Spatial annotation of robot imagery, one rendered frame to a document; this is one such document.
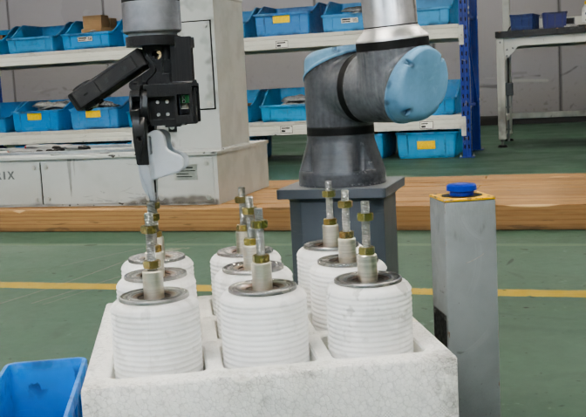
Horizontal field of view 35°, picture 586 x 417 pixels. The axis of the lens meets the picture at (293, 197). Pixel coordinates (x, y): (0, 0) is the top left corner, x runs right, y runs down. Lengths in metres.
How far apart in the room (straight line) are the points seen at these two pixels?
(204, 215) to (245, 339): 2.17
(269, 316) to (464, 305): 0.35
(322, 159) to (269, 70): 8.26
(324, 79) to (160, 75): 0.41
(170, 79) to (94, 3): 9.42
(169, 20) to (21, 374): 0.51
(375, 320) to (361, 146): 0.60
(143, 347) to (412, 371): 0.28
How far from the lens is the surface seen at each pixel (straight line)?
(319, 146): 1.56
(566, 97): 9.31
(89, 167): 3.40
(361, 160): 1.56
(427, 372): 1.00
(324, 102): 1.55
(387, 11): 1.46
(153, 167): 1.21
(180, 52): 1.21
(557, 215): 2.91
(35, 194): 3.53
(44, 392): 1.32
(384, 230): 1.55
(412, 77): 1.43
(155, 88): 1.19
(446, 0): 6.14
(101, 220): 3.32
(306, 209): 1.55
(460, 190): 1.24
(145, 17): 1.20
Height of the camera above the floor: 0.47
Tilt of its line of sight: 7 degrees down
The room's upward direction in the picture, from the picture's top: 3 degrees counter-clockwise
